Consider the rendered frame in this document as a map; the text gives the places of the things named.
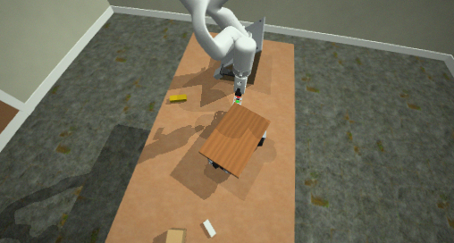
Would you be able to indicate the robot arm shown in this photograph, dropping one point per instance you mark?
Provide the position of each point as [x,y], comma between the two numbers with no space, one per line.
[233,38]

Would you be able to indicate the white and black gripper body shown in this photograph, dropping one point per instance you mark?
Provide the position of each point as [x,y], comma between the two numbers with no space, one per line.
[240,83]

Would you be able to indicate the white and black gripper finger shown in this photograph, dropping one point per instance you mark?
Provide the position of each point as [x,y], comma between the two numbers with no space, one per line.
[237,93]

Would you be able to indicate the yellow flat bar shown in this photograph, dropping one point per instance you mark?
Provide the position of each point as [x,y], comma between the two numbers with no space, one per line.
[178,98]

